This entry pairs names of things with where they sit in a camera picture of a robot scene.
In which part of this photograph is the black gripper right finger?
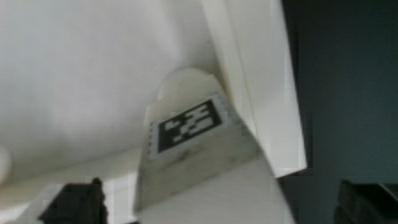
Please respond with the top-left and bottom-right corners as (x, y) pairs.
(334, 180), (398, 224)

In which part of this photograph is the white table leg with tag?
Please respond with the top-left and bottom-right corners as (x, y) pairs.
(133, 68), (295, 224)

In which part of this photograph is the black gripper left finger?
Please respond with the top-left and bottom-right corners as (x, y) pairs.
(16, 176), (114, 224)

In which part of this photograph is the white square tabletop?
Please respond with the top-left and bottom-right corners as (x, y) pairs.
(0, 0), (307, 224)

